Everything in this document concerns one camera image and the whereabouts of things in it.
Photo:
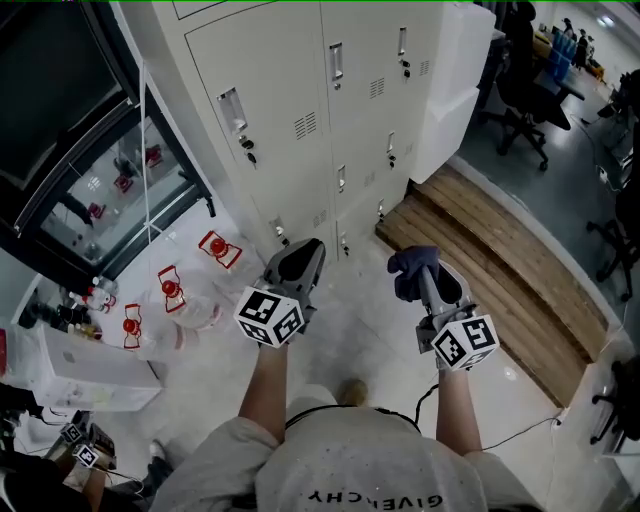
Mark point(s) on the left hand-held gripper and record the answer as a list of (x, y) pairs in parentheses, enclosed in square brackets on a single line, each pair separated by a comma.
[(270, 312)]

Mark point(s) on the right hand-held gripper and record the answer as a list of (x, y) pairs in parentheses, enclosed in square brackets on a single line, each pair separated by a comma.
[(465, 340)]

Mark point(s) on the dark blue cloth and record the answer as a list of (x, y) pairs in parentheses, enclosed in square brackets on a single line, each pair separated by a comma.
[(411, 270)]

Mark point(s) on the beige metal locker doors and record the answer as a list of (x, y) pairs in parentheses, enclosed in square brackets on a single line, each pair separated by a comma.
[(280, 100)]

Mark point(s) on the person's left forearm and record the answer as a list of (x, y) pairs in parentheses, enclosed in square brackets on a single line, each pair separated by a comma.
[(262, 390)]

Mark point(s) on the person's right forearm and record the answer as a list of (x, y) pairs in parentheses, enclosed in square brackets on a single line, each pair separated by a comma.
[(457, 415)]

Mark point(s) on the wooden pallet platform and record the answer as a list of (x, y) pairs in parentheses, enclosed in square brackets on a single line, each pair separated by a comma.
[(500, 280)]

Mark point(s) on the red-capped clear water jug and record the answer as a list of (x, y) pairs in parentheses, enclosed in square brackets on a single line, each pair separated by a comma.
[(133, 327), (172, 290), (218, 247)]

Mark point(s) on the person's tan shoe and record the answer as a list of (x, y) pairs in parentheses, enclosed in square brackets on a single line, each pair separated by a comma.
[(354, 392)]

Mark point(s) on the person's grey t-shirt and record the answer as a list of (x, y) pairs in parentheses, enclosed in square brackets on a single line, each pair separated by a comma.
[(350, 460)]

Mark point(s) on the cluster of small bottles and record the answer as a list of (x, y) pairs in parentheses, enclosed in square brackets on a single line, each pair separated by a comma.
[(97, 296)]

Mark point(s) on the white cardboard box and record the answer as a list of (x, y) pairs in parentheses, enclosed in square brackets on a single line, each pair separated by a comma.
[(95, 370)]

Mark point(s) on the black office chair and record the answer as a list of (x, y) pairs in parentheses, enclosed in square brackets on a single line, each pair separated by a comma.
[(625, 235), (525, 95), (622, 400)]

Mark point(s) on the black desk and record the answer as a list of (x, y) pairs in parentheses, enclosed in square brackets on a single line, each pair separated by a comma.
[(560, 82)]

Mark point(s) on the blue crate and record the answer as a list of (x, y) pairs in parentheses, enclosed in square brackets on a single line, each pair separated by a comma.
[(561, 57)]

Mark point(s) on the black glass-door cabinet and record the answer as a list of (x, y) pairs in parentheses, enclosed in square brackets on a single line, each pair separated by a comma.
[(65, 125)]

